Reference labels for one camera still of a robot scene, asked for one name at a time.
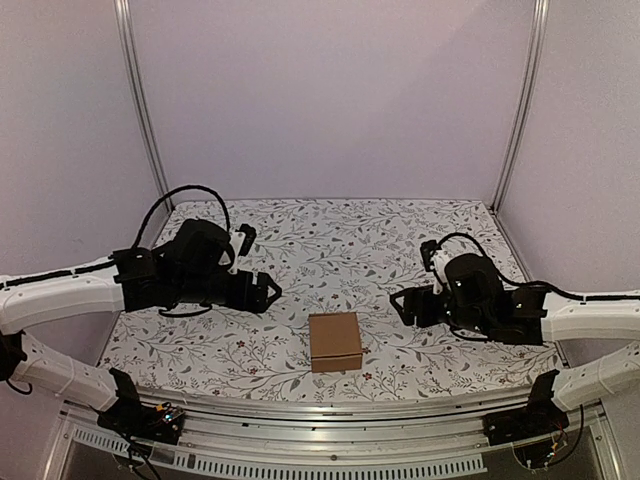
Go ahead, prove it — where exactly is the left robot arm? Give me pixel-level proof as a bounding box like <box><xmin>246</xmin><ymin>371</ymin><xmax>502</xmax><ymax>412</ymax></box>
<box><xmin>1</xmin><ymin>219</ymin><xmax>282</xmax><ymax>434</ymax></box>

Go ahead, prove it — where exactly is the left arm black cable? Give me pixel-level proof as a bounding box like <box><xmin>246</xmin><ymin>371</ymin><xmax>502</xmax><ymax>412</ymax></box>
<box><xmin>0</xmin><ymin>185</ymin><xmax>232</xmax><ymax>291</ymax></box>

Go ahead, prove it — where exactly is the aluminium front rail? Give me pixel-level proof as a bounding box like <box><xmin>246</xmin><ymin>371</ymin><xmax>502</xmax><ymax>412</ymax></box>
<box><xmin>44</xmin><ymin>388</ymin><xmax>625</xmax><ymax>479</ymax></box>

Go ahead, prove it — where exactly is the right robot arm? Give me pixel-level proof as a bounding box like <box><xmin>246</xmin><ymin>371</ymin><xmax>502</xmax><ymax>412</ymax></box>
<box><xmin>390</xmin><ymin>250</ymin><xmax>639</xmax><ymax>436</ymax></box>

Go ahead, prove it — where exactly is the left aluminium frame post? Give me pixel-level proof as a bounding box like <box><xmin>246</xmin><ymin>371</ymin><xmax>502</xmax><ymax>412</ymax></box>
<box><xmin>113</xmin><ymin>0</ymin><xmax>170</xmax><ymax>196</ymax></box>

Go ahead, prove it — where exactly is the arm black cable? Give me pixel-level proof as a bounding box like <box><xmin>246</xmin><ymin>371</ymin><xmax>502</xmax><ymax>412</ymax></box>
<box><xmin>0</xmin><ymin>185</ymin><xmax>232</xmax><ymax>291</ymax></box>
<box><xmin>434</xmin><ymin>231</ymin><xmax>640</xmax><ymax>304</ymax></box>

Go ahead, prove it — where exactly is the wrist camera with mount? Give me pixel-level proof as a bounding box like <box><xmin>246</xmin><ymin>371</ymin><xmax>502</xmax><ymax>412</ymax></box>
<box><xmin>228</xmin><ymin>223</ymin><xmax>256</xmax><ymax>274</ymax></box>
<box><xmin>420</xmin><ymin>240</ymin><xmax>453</xmax><ymax>295</ymax></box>

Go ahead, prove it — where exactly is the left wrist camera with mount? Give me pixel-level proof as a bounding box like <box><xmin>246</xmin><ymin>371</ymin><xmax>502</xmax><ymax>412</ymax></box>
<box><xmin>228</xmin><ymin>223</ymin><xmax>256</xmax><ymax>274</ymax></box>

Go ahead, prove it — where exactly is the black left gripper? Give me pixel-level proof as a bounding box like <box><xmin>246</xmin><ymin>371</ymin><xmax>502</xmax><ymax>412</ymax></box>
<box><xmin>173</xmin><ymin>269</ymin><xmax>282</xmax><ymax>314</ymax></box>

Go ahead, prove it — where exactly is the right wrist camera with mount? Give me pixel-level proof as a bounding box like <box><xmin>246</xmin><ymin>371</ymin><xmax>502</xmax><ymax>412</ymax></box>
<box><xmin>420</xmin><ymin>240</ymin><xmax>453</xmax><ymax>295</ymax></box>

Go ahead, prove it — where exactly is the right aluminium frame post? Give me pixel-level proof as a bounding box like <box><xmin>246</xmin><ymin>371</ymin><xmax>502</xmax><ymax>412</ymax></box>
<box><xmin>490</xmin><ymin>0</ymin><xmax>550</xmax><ymax>216</ymax></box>

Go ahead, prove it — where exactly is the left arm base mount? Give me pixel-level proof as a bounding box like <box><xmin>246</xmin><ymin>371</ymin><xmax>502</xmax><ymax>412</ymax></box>
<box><xmin>97</xmin><ymin>399</ymin><xmax>185</xmax><ymax>445</ymax></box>

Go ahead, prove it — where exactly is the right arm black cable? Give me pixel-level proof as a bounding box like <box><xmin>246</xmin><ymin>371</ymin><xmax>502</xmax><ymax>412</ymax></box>
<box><xmin>434</xmin><ymin>231</ymin><xmax>640</xmax><ymax>304</ymax></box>

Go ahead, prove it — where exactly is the brown cardboard box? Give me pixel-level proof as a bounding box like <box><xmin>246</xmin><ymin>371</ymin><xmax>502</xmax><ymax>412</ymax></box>
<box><xmin>309</xmin><ymin>312</ymin><xmax>363</xmax><ymax>373</ymax></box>

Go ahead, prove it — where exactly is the floral patterned table mat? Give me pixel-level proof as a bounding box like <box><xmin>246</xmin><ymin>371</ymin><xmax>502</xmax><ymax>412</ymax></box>
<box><xmin>101</xmin><ymin>199</ymin><xmax>561</xmax><ymax>403</ymax></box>

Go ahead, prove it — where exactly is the aluminium frame post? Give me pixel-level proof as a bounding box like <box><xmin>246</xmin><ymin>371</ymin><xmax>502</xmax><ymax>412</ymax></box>
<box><xmin>490</xmin><ymin>0</ymin><xmax>550</xmax><ymax>216</ymax></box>
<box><xmin>113</xmin><ymin>0</ymin><xmax>170</xmax><ymax>196</ymax></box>

